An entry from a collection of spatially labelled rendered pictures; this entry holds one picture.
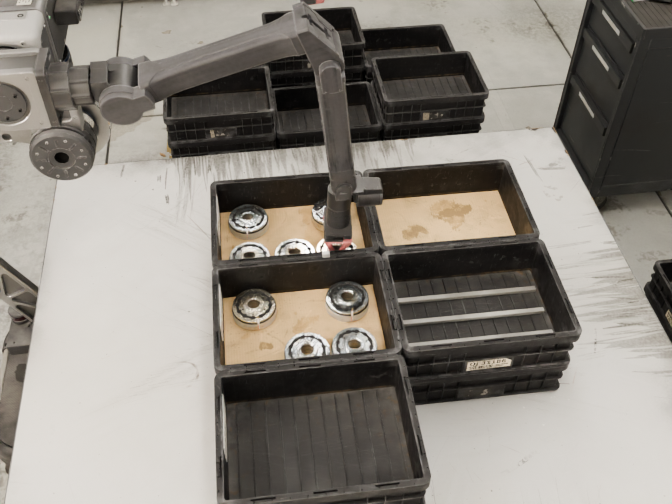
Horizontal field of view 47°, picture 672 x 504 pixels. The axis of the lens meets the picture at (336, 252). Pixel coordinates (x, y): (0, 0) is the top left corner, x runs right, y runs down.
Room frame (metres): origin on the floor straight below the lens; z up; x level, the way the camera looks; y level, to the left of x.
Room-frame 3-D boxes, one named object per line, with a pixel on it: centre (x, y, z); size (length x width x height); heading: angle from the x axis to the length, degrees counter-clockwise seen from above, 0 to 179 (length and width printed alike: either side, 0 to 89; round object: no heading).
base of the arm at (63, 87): (1.17, 0.49, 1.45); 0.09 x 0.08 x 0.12; 9
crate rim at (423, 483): (0.79, 0.03, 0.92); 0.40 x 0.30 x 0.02; 98
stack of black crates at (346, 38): (2.85, 0.11, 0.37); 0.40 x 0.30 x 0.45; 99
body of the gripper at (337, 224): (1.33, 0.00, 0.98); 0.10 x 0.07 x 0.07; 3
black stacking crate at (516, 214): (1.44, -0.28, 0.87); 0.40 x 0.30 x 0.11; 98
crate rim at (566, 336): (1.14, -0.32, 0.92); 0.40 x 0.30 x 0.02; 98
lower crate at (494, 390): (1.14, -0.32, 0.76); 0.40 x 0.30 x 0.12; 98
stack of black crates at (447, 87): (2.51, -0.35, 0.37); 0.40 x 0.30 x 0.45; 99
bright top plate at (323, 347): (1.02, 0.06, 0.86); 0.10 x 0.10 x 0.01
